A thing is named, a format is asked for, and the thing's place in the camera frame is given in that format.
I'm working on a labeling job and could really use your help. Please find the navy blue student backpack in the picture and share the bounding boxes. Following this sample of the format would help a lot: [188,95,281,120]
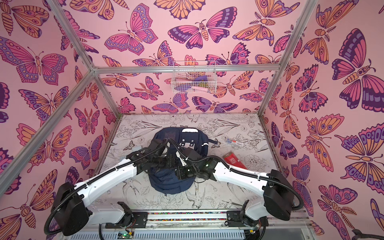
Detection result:
[148,127,219,195]

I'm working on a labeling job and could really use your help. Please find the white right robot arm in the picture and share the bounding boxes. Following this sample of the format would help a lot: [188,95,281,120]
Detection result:
[176,148,304,221]

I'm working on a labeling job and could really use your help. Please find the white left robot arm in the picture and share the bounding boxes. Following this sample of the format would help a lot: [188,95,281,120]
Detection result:
[44,139,184,236]

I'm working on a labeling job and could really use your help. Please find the red booklet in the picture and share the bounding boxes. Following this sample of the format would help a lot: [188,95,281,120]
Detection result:
[223,152,247,170]

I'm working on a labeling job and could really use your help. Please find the clear pen with red cap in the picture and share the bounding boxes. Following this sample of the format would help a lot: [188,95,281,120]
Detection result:
[225,138,245,147]

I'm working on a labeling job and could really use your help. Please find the green controller board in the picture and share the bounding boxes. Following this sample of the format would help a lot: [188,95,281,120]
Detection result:
[117,231,134,240]

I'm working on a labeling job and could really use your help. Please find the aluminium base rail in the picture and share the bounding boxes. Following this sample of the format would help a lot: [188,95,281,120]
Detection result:
[69,210,316,240]

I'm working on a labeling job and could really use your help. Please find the white wire wall basket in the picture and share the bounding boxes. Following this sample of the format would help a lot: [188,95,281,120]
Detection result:
[170,61,218,94]

